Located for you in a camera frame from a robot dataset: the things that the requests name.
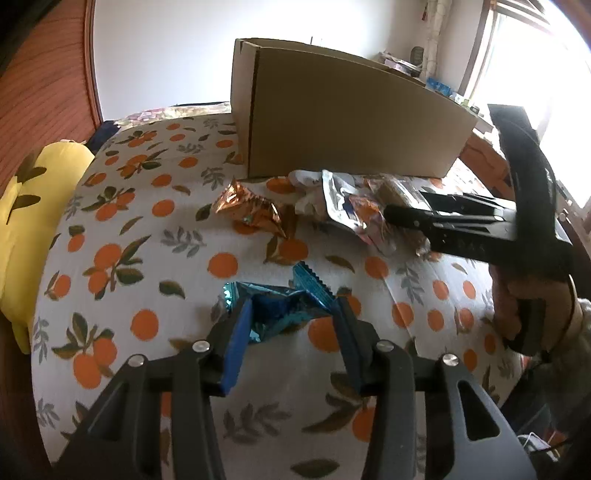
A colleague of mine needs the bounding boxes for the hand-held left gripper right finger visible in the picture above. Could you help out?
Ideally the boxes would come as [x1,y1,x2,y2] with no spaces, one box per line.
[332,295,539,480]

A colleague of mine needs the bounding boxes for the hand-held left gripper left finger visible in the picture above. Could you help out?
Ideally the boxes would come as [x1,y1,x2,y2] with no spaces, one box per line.
[60,295,254,480]

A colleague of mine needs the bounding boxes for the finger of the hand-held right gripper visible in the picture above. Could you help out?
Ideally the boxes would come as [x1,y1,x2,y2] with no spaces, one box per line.
[385,204,513,232]
[418,191,515,217]

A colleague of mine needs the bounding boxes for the clear packet of brown snack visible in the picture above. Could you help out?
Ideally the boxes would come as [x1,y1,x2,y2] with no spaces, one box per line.
[369,178,430,208]

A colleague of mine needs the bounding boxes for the teal foil candy wrapper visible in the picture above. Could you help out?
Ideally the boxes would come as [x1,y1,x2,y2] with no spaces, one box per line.
[219,262,338,344]

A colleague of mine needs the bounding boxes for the silver white snack packet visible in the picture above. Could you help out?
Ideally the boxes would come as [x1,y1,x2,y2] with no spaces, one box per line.
[322,170,398,254]

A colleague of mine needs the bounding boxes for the small white snack packet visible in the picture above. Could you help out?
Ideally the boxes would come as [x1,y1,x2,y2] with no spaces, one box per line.
[288,170,333,217]

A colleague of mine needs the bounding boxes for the brown cardboard box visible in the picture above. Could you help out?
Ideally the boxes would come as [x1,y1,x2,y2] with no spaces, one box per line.
[229,38,478,180]

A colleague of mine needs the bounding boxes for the copper foil candy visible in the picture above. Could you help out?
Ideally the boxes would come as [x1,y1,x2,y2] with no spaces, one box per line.
[212,180,287,238]

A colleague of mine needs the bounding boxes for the person's right forearm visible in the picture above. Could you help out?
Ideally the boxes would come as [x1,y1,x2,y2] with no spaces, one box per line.
[531,298,591,384]

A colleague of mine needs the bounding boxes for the person's right hand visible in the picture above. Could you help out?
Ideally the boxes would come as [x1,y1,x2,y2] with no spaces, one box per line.
[490,265,580,356]

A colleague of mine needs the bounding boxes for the orange fruit print tablecloth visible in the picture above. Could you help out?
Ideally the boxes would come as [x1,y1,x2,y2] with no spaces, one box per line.
[30,113,573,480]

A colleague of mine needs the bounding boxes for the wooden framed window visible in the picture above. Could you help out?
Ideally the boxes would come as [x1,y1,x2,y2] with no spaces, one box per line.
[462,0,591,208]

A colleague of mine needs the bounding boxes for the pink white storage boxes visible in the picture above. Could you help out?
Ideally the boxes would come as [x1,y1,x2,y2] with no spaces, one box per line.
[379,48,423,77]

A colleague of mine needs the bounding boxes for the pale patterned curtain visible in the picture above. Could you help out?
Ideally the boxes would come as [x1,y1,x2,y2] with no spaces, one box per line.
[422,0,446,77]

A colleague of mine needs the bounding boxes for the yellow plush toy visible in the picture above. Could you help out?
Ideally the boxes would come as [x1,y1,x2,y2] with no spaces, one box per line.
[0,141,96,355]

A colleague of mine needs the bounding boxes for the floral bed blanket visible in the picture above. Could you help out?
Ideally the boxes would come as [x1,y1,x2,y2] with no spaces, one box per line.
[115,102,232,126]

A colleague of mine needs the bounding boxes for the brown slatted wooden wardrobe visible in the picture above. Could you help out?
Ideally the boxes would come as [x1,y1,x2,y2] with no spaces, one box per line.
[0,0,105,185]

